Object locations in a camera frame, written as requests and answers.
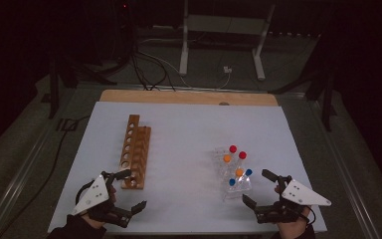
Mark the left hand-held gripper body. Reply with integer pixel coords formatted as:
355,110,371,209
72,170,134,229

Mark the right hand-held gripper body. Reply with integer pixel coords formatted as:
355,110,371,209
255,175,332,224

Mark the clear plastic tube rack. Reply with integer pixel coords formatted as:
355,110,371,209
212,145,253,202

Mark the wooden test tube rack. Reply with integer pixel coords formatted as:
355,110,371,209
117,114,152,190

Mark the person's left hand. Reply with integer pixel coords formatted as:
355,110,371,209
80,183,117,230

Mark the person's right hand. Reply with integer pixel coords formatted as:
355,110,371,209
274,184,312,239

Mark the white table mat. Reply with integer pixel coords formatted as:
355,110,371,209
47,101,328,234

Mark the black stand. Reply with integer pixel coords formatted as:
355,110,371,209
268,43,338,132
47,54,117,120

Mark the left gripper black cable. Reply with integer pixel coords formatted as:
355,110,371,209
75,179,97,206

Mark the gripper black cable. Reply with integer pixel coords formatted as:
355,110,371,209
306,207,316,227
75,179,97,206

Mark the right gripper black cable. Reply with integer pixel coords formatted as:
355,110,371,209
306,207,316,227

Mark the long black floor cable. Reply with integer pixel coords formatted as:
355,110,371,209
0,115,93,238

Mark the metal floor rail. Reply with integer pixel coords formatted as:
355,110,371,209
309,99,382,239
0,123,59,239

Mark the black floor cable bundle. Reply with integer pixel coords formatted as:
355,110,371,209
129,49,177,92

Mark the white floor cable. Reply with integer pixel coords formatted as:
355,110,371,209
138,49,232,91

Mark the white metal stand frame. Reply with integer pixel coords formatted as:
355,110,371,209
178,0,277,82

